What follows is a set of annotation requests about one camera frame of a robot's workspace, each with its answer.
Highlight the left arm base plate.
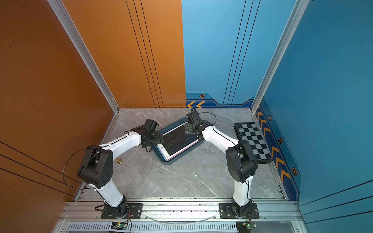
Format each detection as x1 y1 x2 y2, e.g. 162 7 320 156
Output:
101 203 143 219

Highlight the right aluminium corner post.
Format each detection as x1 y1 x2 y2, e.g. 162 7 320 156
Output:
251 0 310 114

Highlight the pink writing tablet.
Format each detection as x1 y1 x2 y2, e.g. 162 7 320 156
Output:
155 122 201 162

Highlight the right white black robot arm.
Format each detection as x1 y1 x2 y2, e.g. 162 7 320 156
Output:
185 108 260 219

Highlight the green circuit board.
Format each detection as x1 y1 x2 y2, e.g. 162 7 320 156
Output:
236 221 257 233
110 222 129 233

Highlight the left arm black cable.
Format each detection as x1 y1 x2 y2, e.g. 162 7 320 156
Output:
62 147 97 191

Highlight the black grey chessboard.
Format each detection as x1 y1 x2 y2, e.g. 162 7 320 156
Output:
234 122 273 164

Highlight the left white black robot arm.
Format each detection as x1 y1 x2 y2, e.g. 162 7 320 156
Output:
77 119 164 218

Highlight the aluminium corner post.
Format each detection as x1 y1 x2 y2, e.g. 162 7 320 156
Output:
251 0 310 114
47 0 120 114

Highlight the right green circuit board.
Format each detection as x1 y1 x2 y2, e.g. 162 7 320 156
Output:
236 221 257 233

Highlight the left aluminium corner post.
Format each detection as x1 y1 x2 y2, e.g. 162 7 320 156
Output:
47 0 120 114

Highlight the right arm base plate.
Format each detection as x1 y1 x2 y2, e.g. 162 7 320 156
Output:
219 202 260 219

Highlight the left green circuit board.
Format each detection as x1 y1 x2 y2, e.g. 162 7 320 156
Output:
110 222 129 233

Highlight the teal storage box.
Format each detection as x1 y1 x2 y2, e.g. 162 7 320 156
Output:
152 117 205 166

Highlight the aluminium front rail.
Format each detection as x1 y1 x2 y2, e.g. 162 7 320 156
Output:
53 199 308 233

